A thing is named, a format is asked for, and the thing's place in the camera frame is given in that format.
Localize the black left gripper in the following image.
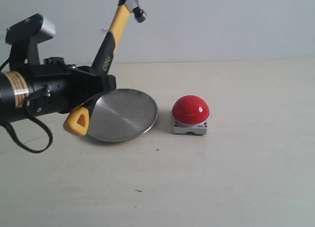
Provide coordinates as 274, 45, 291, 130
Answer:
24, 58, 116, 114

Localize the yellow black claw hammer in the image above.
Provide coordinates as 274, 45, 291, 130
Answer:
63, 0, 146, 136

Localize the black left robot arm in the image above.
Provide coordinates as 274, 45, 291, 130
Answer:
0, 57, 116, 122

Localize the red dome push button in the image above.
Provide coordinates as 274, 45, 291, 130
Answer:
171, 95, 211, 135

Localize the round steel plate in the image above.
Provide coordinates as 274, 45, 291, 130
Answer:
87, 88, 159, 143

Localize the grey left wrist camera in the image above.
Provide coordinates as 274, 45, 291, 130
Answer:
5, 13, 56, 45

